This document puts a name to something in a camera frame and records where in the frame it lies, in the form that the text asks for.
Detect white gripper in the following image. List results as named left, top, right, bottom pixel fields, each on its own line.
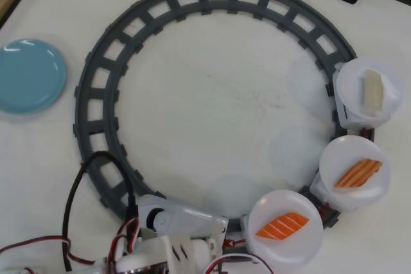
left=137, top=194, right=230, bottom=264

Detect salmon sushi with white stripes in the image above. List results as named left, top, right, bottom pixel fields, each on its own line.
left=255, top=212, right=310, bottom=241

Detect orange ridged shrimp sushi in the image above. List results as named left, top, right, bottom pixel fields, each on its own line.
left=334, top=158, right=384, bottom=190

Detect blue dish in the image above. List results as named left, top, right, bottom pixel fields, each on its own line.
left=0, top=38, right=68, bottom=115

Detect white squid sushi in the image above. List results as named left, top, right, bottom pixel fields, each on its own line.
left=362, top=69, right=386, bottom=112

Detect white round bowl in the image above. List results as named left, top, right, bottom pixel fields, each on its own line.
left=320, top=135, right=392, bottom=207
left=338, top=58, right=405, bottom=118
left=248, top=189, right=324, bottom=267

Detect white toy train car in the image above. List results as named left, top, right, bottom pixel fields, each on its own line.
left=308, top=171, right=357, bottom=214
left=332, top=68, right=391, bottom=131

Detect red black white servo wires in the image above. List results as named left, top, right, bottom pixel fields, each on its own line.
left=109, top=218, right=142, bottom=255
left=0, top=235, right=97, bottom=265

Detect thick black cable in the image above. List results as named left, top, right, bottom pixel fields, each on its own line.
left=62, top=151, right=139, bottom=271

